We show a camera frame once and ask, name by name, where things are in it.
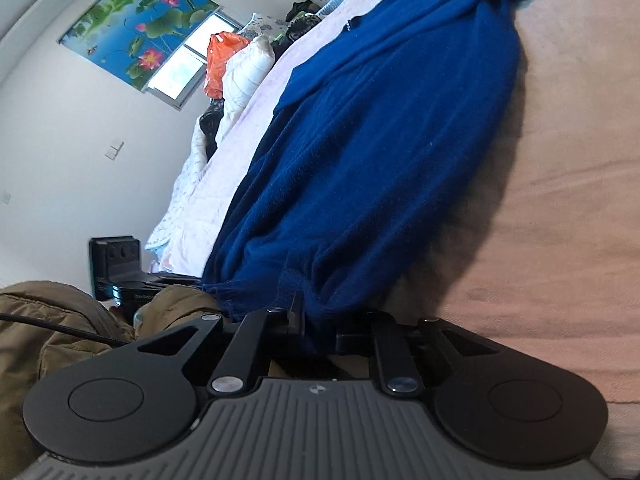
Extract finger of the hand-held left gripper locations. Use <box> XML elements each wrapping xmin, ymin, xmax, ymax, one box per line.
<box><xmin>159</xmin><ymin>272</ymin><xmax>207</xmax><ymax>291</ymax></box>

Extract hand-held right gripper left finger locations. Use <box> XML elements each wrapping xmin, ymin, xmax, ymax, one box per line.
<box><xmin>135</xmin><ymin>290</ymin><xmax>307</xmax><ymax>397</ymax></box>

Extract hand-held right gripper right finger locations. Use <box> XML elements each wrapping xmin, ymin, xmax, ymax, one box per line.
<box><xmin>335</xmin><ymin>310</ymin><xmax>501</xmax><ymax>398</ymax></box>

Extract blue beaded sweater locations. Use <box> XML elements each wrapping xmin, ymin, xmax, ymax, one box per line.
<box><xmin>202</xmin><ymin>0</ymin><xmax>533</xmax><ymax>356</ymax></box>

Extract dark clothes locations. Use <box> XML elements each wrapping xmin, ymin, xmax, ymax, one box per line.
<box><xmin>199</xmin><ymin>95</ymin><xmax>226</xmax><ymax>156</ymax></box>

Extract window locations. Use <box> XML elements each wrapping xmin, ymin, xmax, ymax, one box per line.
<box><xmin>142</xmin><ymin>10</ymin><xmax>246</xmax><ymax>108</ymax></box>

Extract orange plastic bag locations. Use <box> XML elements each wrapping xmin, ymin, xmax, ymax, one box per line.
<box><xmin>204</xmin><ymin>31</ymin><xmax>251</xmax><ymax>100</ymax></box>

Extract lotus print roller blind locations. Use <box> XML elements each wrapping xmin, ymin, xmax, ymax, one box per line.
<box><xmin>57</xmin><ymin>0</ymin><xmax>221</xmax><ymax>93</ymax></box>

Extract floral pillow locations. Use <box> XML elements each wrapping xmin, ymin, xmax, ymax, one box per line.
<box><xmin>237</xmin><ymin>12</ymin><xmax>288</xmax><ymax>46</ymax></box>

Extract dark spotted fur garment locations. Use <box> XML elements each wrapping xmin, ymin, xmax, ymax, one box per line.
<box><xmin>277</xmin><ymin>15</ymin><xmax>321</xmax><ymax>53</ymax></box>

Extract pink blanket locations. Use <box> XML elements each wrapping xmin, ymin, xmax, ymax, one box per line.
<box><xmin>197</xmin><ymin>0</ymin><xmax>640</xmax><ymax>480</ymax></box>

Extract black and green bag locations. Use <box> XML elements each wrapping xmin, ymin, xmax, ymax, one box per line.
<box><xmin>285</xmin><ymin>0</ymin><xmax>321</xmax><ymax>23</ymax></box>

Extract black cable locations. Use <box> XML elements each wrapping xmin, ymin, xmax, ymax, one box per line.
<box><xmin>0</xmin><ymin>312</ymin><xmax>133</xmax><ymax>348</ymax></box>

